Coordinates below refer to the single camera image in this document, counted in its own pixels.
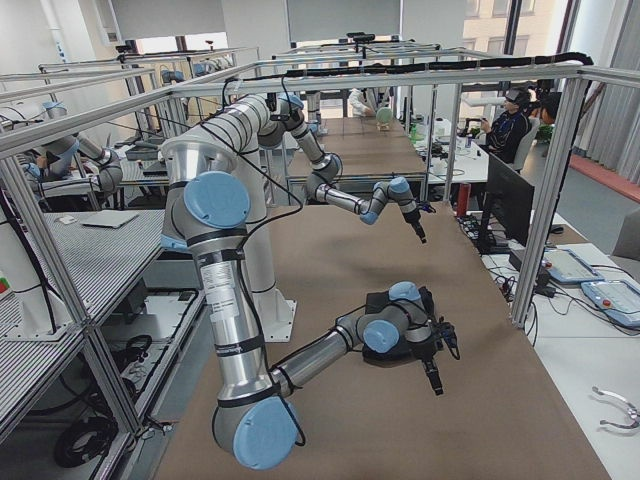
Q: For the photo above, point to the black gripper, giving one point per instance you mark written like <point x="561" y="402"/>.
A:
<point x="426" y="358"/>
<point x="413" y="216"/>

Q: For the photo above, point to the black graphic t-shirt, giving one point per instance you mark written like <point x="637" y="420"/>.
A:
<point x="404" y="309"/>

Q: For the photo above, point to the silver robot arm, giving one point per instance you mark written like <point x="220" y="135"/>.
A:
<point x="285" y="115"/>
<point x="207" y="215"/>

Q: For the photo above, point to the red thermos bottle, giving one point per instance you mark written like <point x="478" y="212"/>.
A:
<point x="463" y="199"/>

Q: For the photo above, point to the black computer monitor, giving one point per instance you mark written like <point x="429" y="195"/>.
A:
<point x="508" y="198"/>

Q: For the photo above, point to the person with vr headset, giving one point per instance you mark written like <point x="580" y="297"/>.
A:
<point x="504" y="135"/>

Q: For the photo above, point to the blue teach pendant far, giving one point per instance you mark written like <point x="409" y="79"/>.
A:
<point x="566" y="267"/>

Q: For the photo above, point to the blue teach pendant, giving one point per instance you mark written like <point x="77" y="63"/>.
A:
<point x="566" y="267"/>
<point x="618" y="299"/>

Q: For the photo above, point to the blue teach pendant near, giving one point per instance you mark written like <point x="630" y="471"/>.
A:
<point x="618" y="299"/>

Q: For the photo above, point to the silver closed laptop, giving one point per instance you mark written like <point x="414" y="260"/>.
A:
<point x="112" y="219"/>

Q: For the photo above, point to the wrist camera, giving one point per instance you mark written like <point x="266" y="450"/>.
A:
<point x="446" y="337"/>
<point x="426" y="207"/>

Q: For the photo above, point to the aluminium frame post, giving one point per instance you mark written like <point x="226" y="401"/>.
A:
<point x="548" y="192"/>

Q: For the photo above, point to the overhead aluminium frame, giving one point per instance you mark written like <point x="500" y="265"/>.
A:
<point x="560" y="66"/>

